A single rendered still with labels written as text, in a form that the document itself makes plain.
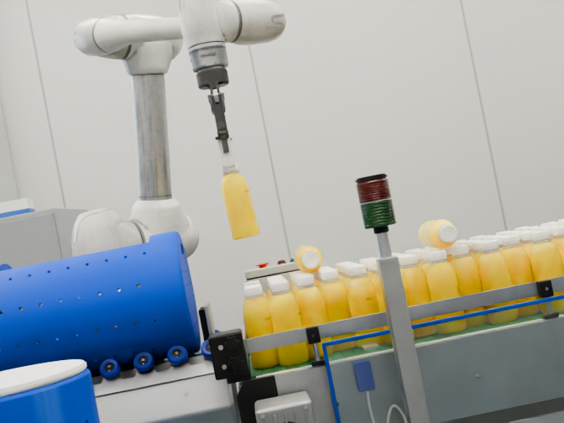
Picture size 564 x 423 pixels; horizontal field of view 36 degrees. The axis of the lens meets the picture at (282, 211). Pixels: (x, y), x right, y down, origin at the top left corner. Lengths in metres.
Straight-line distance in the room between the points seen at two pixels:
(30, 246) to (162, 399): 1.76
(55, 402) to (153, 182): 1.32
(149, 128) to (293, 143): 2.13
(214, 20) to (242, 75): 2.67
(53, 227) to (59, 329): 1.65
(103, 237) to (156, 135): 0.35
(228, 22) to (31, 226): 1.72
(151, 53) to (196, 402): 1.12
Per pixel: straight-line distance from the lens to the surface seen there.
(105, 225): 2.55
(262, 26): 2.17
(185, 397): 1.94
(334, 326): 1.85
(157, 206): 2.62
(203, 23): 2.08
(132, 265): 1.94
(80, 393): 1.45
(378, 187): 1.67
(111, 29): 2.45
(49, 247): 3.58
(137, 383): 1.96
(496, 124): 4.77
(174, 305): 1.91
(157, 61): 2.63
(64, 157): 4.90
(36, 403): 1.40
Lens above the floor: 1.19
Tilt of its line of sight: 1 degrees up
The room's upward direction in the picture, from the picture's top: 11 degrees counter-clockwise
